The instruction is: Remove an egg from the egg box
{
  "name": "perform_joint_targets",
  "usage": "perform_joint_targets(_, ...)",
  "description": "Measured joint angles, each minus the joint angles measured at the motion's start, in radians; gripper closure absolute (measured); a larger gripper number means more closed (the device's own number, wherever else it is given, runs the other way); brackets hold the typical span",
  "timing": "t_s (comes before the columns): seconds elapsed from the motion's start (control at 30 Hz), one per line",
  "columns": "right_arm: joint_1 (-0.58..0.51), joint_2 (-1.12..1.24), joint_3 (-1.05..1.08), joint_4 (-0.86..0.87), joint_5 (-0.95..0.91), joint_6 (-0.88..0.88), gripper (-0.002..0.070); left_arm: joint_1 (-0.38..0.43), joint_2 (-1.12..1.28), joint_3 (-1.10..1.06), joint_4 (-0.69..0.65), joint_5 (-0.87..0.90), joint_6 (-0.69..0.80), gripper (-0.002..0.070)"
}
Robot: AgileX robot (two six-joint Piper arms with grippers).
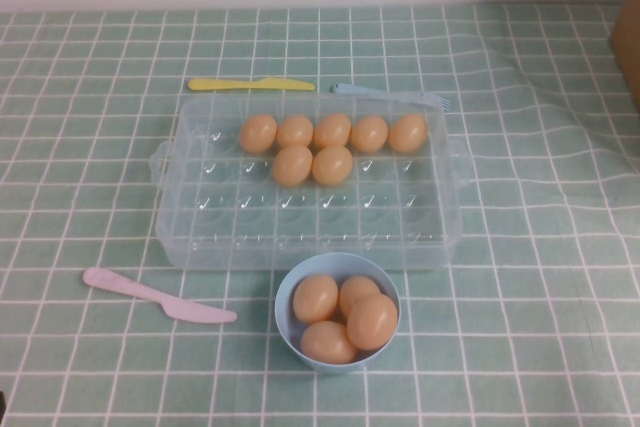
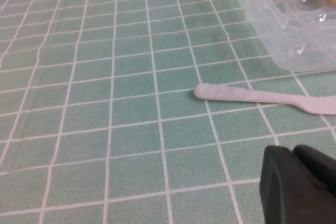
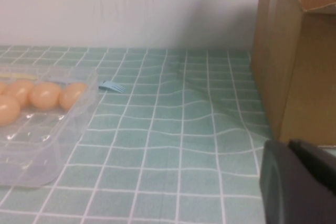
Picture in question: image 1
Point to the yellow plastic knife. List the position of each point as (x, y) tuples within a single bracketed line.
[(225, 84)]

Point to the transparent plastic egg box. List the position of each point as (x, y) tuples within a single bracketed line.
[(225, 227)]

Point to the pink plastic knife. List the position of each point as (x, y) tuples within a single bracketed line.
[(150, 294)]

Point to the brown egg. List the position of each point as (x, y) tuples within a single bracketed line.
[(369, 133), (295, 131), (356, 289), (408, 133), (372, 322), (258, 132), (332, 165), (326, 343), (292, 165), (332, 131), (315, 298)]

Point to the light blue plastic fork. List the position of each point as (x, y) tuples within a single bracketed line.
[(370, 92)]

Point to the light blue bowl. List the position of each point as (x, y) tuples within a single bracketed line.
[(286, 319)]

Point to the brown cardboard box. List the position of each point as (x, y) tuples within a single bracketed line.
[(627, 47)]

